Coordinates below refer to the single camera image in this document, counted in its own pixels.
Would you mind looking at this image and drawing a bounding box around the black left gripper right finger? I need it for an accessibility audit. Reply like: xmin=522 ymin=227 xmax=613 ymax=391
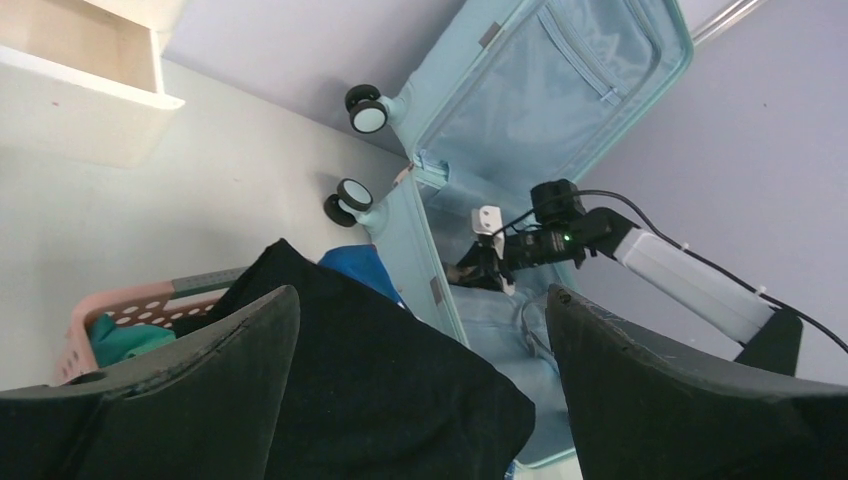
xmin=546 ymin=285 xmax=847 ymax=479

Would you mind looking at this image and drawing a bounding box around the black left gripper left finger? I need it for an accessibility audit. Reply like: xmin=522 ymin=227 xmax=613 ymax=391
xmin=1 ymin=286 xmax=300 ymax=479

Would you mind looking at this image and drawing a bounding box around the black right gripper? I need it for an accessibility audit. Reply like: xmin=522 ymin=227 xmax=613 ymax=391
xmin=457 ymin=229 xmax=570 ymax=292

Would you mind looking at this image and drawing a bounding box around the teal polo shirt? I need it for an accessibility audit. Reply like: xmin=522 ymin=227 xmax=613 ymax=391
xmin=87 ymin=314 xmax=176 ymax=367

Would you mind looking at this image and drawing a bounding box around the light blue ribbed suitcase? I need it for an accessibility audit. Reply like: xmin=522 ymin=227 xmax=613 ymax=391
xmin=324 ymin=1 xmax=693 ymax=471

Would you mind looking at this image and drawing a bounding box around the black t-shirt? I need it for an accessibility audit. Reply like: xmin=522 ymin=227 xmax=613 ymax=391
xmin=206 ymin=240 xmax=536 ymax=479

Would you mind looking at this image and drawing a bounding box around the white drawer box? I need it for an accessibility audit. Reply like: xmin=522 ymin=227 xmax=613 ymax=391
xmin=1 ymin=0 xmax=186 ymax=168

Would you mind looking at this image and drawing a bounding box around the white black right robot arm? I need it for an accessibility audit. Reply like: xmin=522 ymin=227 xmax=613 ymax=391
xmin=443 ymin=180 xmax=803 ymax=376

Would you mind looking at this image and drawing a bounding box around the pink perforated plastic basket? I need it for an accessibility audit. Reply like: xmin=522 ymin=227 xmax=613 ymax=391
xmin=51 ymin=267 xmax=246 ymax=385

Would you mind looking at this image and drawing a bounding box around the blue white striped garment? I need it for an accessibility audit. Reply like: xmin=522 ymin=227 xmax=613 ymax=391
xmin=318 ymin=244 xmax=407 ymax=309

